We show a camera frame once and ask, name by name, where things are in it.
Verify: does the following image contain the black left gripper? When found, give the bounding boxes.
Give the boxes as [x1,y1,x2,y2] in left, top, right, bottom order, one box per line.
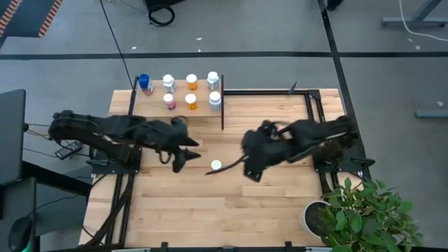
[139,117,202,173]

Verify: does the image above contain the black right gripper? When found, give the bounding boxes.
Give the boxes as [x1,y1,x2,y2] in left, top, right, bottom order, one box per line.
[241,122,291,183]

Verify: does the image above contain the large amber pill vial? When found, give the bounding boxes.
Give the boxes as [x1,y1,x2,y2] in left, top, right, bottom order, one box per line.
[184,92,198,111]

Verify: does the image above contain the pink bottle white cap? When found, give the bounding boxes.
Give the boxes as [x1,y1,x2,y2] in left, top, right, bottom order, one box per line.
[162,92,177,111]

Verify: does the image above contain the clear white-capped bottle front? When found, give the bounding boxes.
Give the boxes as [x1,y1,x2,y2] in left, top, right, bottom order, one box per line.
[208,90,223,113]

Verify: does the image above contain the white medicine bottle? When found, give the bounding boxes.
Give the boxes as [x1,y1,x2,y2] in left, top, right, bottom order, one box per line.
[162,73,177,94]

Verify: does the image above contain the white bottle blue label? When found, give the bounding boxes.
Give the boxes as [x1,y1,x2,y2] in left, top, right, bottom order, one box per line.
[206,71,221,91]

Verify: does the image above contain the blue-capped medicine bottle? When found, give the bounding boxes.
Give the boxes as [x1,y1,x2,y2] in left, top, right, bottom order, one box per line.
[138,73,154,96]

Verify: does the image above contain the small amber pill vial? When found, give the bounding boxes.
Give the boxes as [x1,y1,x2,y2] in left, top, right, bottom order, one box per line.
[185,73,199,91]

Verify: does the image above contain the green plant in white pot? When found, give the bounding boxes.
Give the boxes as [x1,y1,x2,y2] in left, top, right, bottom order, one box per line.
[299,176,424,252]

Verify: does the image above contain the black power brick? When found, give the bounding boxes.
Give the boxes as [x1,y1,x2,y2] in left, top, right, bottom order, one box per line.
[55,141,84,161]

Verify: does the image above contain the black desk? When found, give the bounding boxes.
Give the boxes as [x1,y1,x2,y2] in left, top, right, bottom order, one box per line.
[0,160,92,252]

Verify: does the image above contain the black box on floor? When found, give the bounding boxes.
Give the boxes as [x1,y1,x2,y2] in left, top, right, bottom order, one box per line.
[144,0,186,8]

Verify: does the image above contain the large black monitor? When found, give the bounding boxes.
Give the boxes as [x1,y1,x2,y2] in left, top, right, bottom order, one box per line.
[0,88,28,187]

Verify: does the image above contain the black computer mouse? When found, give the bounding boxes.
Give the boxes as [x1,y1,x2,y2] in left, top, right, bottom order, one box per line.
[7,216,34,252]

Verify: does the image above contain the person's shoe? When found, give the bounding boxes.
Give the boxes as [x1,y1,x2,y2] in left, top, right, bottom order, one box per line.
[325,0,346,11]

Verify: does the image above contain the grey floor bar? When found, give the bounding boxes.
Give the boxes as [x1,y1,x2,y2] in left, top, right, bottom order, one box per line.
[415,108,448,119]

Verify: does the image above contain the dark mat orange stripes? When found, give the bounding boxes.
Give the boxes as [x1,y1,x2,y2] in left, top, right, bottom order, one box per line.
[0,0,64,39]

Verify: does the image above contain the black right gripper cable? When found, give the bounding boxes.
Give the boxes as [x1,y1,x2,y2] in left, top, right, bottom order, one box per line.
[204,153,250,176]

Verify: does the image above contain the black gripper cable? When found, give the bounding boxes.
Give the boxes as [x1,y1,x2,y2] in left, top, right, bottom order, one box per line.
[156,148,173,165]
[204,153,250,176]

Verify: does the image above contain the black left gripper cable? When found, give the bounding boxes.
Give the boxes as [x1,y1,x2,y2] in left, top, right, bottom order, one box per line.
[156,148,173,165]

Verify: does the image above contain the black aluminium table frame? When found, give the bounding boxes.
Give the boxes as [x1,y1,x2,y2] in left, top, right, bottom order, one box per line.
[83,82,377,252]

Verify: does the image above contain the long black floor cable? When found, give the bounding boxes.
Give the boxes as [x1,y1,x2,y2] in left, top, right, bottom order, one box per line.
[99,0,136,90]

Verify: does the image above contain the coiled black cable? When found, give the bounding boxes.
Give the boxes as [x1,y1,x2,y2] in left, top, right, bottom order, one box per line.
[147,3,176,27]

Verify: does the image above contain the white floor cable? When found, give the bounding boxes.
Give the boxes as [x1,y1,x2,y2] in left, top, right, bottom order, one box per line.
[398,0,448,43]

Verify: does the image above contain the grey desk leg frame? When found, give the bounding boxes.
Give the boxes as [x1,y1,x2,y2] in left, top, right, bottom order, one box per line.
[381,0,448,29]

